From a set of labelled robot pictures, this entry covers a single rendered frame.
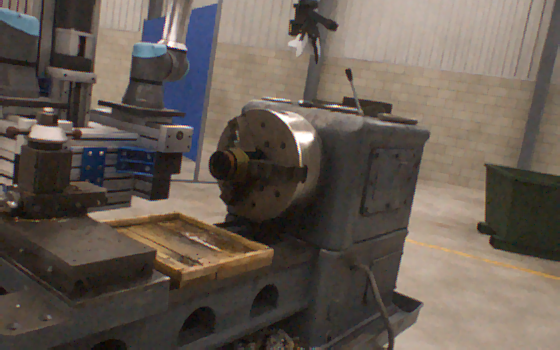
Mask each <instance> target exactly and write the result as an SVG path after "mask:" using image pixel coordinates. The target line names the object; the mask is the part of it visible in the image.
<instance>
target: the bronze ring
mask: <svg viewBox="0 0 560 350"><path fill-rule="evenodd" d="M248 160H250V159H249V157H248V156H247V155H246V154H245V153H244V151H243V150H241V149H240V148H237V147H232V148H229V149H224V150H221V151H217V152H213V153H212V154H211V158H210V160H209V170H210V173H211V176H212V177H214V178H216V179H219V180H223V181H230V182H234V183H235V182H240V181H241V180H243V179H244V177H245V176H246V174H247V171H248Z"/></svg>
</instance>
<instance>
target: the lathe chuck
mask: <svg viewBox="0 0 560 350"><path fill-rule="evenodd" d="M281 112H284V113H285V114H287V115H285V114H282V113H280V112H278V111H277V110H270V109H263V108H253V109H249V110H246V111H245V115H246V118H247V120H248V124H249V127H250V130H251V133H252V139H253V142H254V145H255V147H256V148H258V149H260V150H261V152H258V153H256V154H254V155H252V156H248V157H249V159H250V160H263V157H264V155H265V154H266V156H267V159H268V161H276V162H280V163H285V164H288V165H293V166H297V167H303V166H304V165H305V166H304V167H305V174H304V180H303V181H302V183H301V181H295V180H286V181H283V180H279V179H275V178H271V177H267V178H266V177H260V178H259V179H260V180H252V181H251V183H250V184H249V185H248V186H247V188H246V190H245V191H244V193H243V195H242V196H241V198H240V200H239V201H238V202H237V203H236V205H235V208H234V210H235V212H236V213H237V214H239V215H240V216H242V217H244V218H248V219H251V220H257V221H260V220H268V219H273V218H283V217H287V216H290V215H292V214H293V213H295V212H297V211H298V210H301V208H302V207H303V206H304V205H305V204H306V203H307V202H308V201H309V198H310V197H311V195H312V193H313V192H314V190H315V187H316V185H317V182H318V174H319V155H318V147H317V144H316V141H315V139H314V137H313V136H312V134H311V132H310V130H309V128H308V127H307V126H306V125H305V124H304V122H303V121H301V119H299V118H298V117H296V116H295V115H293V114H292V113H289V112H287V111H281ZM230 134H231V133H230V129H229V127H228V124H227V127H226V128H225V129H224V130H223V132H222V134H221V136H220V138H219V143H218V146H217V150H216V152H217V151H221V150H224V149H225V145H227V144H228V141H227V136H228V135H230ZM294 207H296V208H295V209H294V210H293V211H291V212H289V213H285V212H286V211H288V210H291V209H292V208H294Z"/></svg>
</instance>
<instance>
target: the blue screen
mask: <svg viewBox="0 0 560 350"><path fill-rule="evenodd" d="M222 4H223V0H218V3H215V4H211V5H208V6H203V7H200V8H196V9H193V10H191V14H190V19H189V24H188V28H187V33H186V37H185V47H186V49H187V54H186V57H187V59H188V61H189V64H190V68H189V71H188V73H187V75H186V78H183V79H182V80H180V81H177V82H168V81H165V80H162V85H161V91H162V97H163V103H164V108H165V109H169V110H174V111H183V112H186V116H185V118H180V117H172V122H171V123H173V124H177V125H181V126H185V127H190V128H194V129H193V136H192V143H191V149H190V152H183V155H184V156H186V158H188V159H190V160H191V161H194V162H195V168H194V179H178V178H171V180H170V182H186V183H202V184H218V182H217V181H209V180H198V177H199V170H200V164H201V158H202V145H203V138H204V132H205V126H206V119H207V113H208V106H209V100H210V94H211V81H212V75H213V68H214V61H215V55H216V49H217V43H218V36H219V23H220V17H221V11H222ZM166 18H167V16H164V17H160V18H157V19H150V20H146V19H144V22H143V30H142V37H141V43H151V44H158V43H159V42H160V41H161V40H162V37H163V33H164V28H165V23H166Z"/></svg>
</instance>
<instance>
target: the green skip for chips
mask: <svg viewBox="0 0 560 350"><path fill-rule="evenodd" d="M484 167H486V181H485V222H481V221H479V223H477V227H476V229H477V230H478V231H479V233H480V234H483V235H492V236H490V240H489V244H491V246H492V247H493V249H497V250H502V251H506V252H515V253H519V254H524V255H528V256H532V257H537V258H541V259H545V260H550V261H559V262H560V176H556V175H551V174H545V173H540V172H536V171H530V170H525V169H514V168H510V167H504V166H499V165H493V164H488V163H484Z"/></svg>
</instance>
